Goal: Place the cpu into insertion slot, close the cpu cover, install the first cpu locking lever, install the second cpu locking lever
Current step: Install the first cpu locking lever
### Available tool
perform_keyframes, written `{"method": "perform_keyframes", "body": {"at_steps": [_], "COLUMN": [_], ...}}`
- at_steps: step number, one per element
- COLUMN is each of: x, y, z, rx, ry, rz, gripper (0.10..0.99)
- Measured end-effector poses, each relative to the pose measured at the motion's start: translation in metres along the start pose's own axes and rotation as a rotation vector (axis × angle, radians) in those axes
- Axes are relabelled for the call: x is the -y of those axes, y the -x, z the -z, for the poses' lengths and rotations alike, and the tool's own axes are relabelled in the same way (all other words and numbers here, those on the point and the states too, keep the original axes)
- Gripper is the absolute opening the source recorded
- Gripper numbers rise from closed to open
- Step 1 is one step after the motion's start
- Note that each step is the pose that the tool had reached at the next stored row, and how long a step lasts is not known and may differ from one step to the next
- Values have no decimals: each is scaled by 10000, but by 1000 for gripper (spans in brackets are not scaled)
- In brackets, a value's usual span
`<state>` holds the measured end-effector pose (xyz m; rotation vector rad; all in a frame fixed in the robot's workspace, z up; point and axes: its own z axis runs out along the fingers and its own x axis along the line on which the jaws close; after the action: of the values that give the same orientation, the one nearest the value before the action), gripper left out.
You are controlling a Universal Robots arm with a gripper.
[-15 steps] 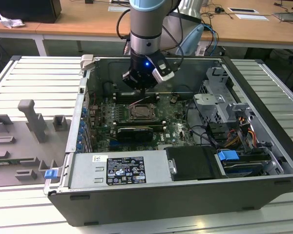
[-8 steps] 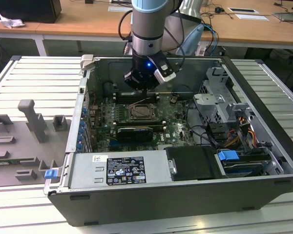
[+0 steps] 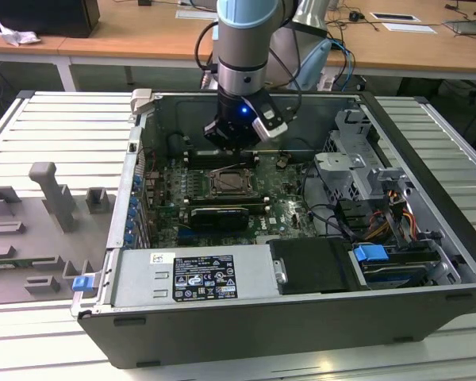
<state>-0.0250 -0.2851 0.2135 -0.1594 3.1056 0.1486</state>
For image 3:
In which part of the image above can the thin metal locking lever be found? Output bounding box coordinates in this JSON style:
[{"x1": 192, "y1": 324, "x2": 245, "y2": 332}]
[{"x1": 213, "y1": 161, "x2": 244, "y2": 173}]

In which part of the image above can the silver topped CPU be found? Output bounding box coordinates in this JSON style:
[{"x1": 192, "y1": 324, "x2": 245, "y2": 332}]
[{"x1": 217, "y1": 172, "x2": 244, "y2": 191}]

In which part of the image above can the metal socket cover frame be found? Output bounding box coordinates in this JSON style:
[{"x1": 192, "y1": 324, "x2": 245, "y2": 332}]
[{"x1": 209, "y1": 169, "x2": 259, "y2": 198}]

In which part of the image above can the CPU socket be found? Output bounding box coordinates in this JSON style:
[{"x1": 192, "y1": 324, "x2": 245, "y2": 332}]
[{"x1": 206, "y1": 167, "x2": 262, "y2": 199}]

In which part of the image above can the black graphics card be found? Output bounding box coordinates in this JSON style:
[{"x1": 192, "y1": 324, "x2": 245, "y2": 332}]
[{"x1": 189, "y1": 205, "x2": 250, "y2": 234}]

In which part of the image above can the green motherboard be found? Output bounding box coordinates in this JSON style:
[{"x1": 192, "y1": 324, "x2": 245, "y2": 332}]
[{"x1": 142, "y1": 150, "x2": 322, "y2": 247}]

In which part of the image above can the silver rear port block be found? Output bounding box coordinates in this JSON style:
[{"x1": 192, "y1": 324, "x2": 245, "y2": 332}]
[{"x1": 144, "y1": 170, "x2": 163, "y2": 208}]

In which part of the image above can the silver perforated drive cage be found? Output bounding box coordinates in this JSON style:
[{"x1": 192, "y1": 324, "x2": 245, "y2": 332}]
[{"x1": 313, "y1": 109, "x2": 416, "y2": 204}]

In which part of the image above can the wooden desk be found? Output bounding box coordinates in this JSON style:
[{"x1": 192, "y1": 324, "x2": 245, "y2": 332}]
[
  {"x1": 58, "y1": 0, "x2": 476, "y2": 94},
  {"x1": 0, "y1": 33, "x2": 71, "y2": 93}
]

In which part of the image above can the black air shroud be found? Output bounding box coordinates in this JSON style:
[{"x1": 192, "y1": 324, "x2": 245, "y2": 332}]
[{"x1": 268, "y1": 237, "x2": 360, "y2": 295}]

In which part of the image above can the silver power supply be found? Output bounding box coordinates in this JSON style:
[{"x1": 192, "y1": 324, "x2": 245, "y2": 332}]
[{"x1": 111, "y1": 242, "x2": 282, "y2": 310}]

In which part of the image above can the blue disk carrier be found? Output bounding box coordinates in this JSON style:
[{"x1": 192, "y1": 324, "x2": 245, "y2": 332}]
[{"x1": 351, "y1": 244, "x2": 389, "y2": 263}]

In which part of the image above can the white paper sheet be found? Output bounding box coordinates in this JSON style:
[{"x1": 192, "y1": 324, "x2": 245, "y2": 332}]
[{"x1": 382, "y1": 22, "x2": 439, "y2": 35}]

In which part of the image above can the black PC case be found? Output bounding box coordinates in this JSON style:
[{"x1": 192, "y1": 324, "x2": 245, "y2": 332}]
[{"x1": 70, "y1": 89, "x2": 476, "y2": 370}]

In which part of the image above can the blue case latch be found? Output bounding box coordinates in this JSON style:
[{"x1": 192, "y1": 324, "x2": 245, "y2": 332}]
[{"x1": 71, "y1": 276, "x2": 93, "y2": 294}]

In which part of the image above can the black computer tower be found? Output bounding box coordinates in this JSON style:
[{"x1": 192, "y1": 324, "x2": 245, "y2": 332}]
[{"x1": 0, "y1": 0, "x2": 101, "y2": 39}]

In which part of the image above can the black disk drive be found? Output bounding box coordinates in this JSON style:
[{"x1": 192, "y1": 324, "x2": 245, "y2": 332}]
[{"x1": 359, "y1": 253, "x2": 440, "y2": 289}]

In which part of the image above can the gray parts rack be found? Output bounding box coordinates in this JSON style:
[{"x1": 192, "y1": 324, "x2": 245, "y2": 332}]
[{"x1": 0, "y1": 161, "x2": 119, "y2": 306}]

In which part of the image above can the crumpled white paper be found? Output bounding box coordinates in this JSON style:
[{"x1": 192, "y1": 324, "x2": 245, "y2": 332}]
[{"x1": 0, "y1": 21, "x2": 40, "y2": 48}]

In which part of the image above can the green RAM stick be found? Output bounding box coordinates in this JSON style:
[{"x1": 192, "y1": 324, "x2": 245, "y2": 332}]
[{"x1": 0, "y1": 256, "x2": 59, "y2": 269}]

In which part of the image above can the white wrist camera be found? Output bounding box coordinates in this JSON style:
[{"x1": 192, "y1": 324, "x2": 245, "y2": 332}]
[{"x1": 251, "y1": 103, "x2": 290, "y2": 142}]

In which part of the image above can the black cable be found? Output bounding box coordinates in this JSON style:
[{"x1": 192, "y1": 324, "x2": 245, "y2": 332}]
[
  {"x1": 300, "y1": 160, "x2": 317, "y2": 198},
  {"x1": 303, "y1": 202, "x2": 356, "y2": 241}
]

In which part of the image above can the gray case latch handle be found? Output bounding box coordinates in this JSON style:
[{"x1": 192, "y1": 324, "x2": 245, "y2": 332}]
[{"x1": 129, "y1": 87, "x2": 156, "y2": 117}]

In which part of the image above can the desk cable hatch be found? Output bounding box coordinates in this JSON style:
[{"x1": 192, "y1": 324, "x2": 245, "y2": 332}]
[
  {"x1": 175, "y1": 9, "x2": 217, "y2": 20},
  {"x1": 370, "y1": 11, "x2": 421, "y2": 23}
]

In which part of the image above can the blue cable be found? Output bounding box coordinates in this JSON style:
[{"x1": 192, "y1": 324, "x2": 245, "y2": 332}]
[{"x1": 331, "y1": 39, "x2": 356, "y2": 93}]

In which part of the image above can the silver latch bracket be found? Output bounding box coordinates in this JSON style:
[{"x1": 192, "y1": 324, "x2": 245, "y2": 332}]
[{"x1": 272, "y1": 260, "x2": 289, "y2": 283}]

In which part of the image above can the orange yellow wire bundle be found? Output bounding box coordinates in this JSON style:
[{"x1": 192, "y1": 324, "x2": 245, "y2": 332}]
[{"x1": 367, "y1": 189, "x2": 418, "y2": 240}]

